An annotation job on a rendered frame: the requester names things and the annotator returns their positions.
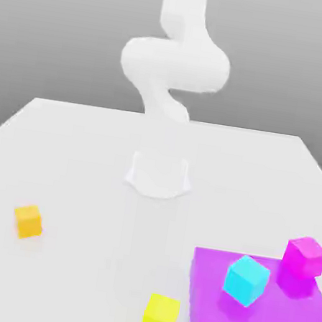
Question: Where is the small orange cube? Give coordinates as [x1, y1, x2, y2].
[10, 202, 47, 243]

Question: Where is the small cyan cube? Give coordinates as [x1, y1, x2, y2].
[219, 252, 273, 312]

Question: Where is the small yellow cube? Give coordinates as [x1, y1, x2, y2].
[142, 291, 183, 322]

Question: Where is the small magenta cube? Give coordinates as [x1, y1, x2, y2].
[279, 233, 322, 282]

